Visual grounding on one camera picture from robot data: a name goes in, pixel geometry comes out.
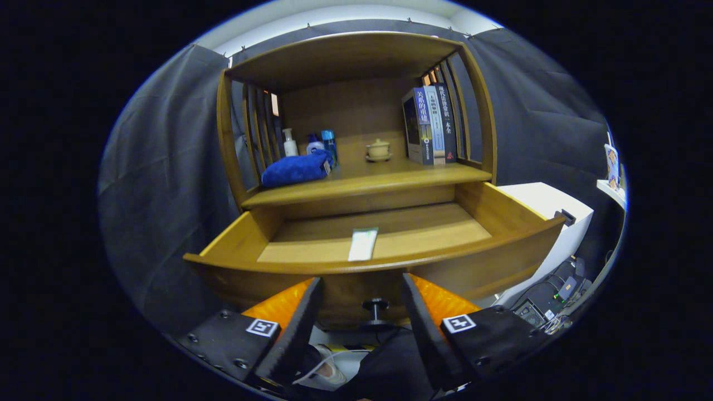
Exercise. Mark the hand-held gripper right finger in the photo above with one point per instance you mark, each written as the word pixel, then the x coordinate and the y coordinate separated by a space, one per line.
pixel 429 334

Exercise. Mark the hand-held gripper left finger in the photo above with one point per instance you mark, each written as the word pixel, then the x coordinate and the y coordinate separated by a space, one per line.
pixel 295 334

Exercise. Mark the wooden drawer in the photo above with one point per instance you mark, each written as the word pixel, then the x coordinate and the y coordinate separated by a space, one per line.
pixel 434 234

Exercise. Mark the white green tube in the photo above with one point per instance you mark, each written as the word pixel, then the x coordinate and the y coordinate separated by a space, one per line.
pixel 363 245

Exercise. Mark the wooden countertop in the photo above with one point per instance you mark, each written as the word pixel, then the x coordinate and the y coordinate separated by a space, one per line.
pixel 379 175

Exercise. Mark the wooden cabinet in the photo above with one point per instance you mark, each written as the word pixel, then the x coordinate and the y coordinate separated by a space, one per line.
pixel 345 55

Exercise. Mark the person's dark trousers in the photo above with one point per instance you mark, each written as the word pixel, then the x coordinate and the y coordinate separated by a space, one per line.
pixel 395 367

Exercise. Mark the person's white shoe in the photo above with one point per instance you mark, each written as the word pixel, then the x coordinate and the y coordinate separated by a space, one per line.
pixel 328 370

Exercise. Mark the blue towel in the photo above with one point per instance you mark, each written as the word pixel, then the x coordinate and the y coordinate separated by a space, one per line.
pixel 295 169

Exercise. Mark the beige saucer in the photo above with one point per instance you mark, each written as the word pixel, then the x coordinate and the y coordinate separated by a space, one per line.
pixel 379 159

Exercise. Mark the white pump bottle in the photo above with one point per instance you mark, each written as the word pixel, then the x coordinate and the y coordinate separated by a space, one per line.
pixel 290 147

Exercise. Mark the white blue lotion bottle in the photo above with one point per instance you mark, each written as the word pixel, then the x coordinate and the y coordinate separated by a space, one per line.
pixel 315 146

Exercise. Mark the teal bottle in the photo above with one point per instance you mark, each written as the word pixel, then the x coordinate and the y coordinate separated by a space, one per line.
pixel 330 146

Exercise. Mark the beige lidded teacup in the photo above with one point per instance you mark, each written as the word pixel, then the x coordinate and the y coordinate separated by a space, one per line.
pixel 379 149

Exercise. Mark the blue spine book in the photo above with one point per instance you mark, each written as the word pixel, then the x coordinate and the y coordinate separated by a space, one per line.
pixel 423 122

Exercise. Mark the white shelf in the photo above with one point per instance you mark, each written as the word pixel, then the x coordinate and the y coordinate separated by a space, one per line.
pixel 613 194

